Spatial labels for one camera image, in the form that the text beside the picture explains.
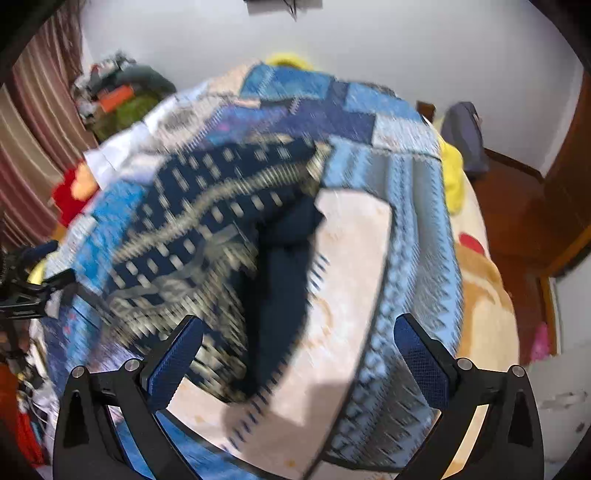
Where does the navy patterned garment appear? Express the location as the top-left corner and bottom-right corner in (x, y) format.
(104, 138), (333, 407)

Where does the striped curtain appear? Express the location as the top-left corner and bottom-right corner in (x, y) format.
(0, 18), (100, 252)

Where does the red plush toy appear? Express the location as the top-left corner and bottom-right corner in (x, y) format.
(52, 164), (100, 224)

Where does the wooden door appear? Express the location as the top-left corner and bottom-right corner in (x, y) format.
(538, 69), (591, 280)

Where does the pile of clothes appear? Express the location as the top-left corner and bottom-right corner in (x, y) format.
(73, 52), (177, 145)

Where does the blue patchwork blanket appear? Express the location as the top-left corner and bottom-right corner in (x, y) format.
(44, 62), (467, 480)

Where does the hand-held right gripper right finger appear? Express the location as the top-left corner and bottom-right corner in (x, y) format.
(392, 313), (546, 480)

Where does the yellow cloth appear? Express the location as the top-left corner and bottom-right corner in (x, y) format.
(438, 133), (465, 215)
(267, 52), (315, 71)

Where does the pink object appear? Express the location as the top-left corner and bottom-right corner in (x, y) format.
(530, 322), (552, 363)

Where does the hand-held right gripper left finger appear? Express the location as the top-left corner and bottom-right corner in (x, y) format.
(53, 314), (206, 480)

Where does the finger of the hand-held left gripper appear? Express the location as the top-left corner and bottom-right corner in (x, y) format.
(41, 268), (79, 297)
(17, 239), (61, 269)

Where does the cream bear-print blanket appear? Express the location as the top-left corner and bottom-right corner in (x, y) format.
(443, 180), (522, 474)

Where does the grey bag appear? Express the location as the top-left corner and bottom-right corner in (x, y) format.
(441, 102), (491, 175)

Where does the white cloth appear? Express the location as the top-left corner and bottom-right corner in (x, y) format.
(84, 124), (155, 182)

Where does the red cloth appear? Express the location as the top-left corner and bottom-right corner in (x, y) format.
(16, 406), (49, 468)

